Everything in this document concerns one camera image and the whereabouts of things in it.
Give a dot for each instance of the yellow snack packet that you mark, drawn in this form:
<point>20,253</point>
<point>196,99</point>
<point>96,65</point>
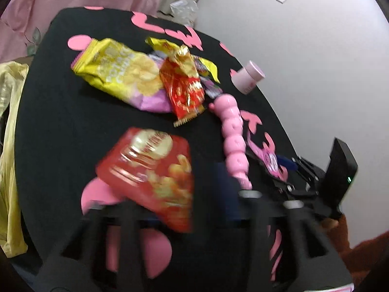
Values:
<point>161,44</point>

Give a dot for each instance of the red snack bag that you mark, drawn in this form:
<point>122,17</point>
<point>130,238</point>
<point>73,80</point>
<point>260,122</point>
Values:
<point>152,170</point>

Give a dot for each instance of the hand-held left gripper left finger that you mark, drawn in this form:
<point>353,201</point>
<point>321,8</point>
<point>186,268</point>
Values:
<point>130,216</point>

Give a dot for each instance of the red gold snack packet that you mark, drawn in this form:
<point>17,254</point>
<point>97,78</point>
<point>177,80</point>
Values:
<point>182,91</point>

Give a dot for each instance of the yellow purple chips bag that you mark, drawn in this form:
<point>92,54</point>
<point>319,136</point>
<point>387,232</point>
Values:
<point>121,67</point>

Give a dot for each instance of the pink printed wrapper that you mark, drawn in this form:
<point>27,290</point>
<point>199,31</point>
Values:
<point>267,158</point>

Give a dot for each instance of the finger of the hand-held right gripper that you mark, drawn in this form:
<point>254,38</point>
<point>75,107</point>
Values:
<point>287,162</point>
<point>273,181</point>

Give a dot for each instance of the bed with pink sheet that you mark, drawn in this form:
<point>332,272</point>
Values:
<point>45,21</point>

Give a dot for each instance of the person's right forearm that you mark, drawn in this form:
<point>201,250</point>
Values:
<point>364,252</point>

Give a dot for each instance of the pink cup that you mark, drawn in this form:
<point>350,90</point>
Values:
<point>247,77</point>

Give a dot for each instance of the pink caterpillar toy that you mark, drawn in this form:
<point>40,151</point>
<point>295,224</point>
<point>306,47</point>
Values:
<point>234,140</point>

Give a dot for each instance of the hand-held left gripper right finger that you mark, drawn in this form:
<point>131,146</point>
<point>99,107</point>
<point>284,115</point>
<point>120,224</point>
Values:
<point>226,194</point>

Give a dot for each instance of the white plastic bag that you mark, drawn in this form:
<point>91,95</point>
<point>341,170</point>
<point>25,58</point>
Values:
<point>182,9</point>

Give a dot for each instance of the purple printed packet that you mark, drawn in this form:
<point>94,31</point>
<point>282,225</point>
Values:
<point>212,88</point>

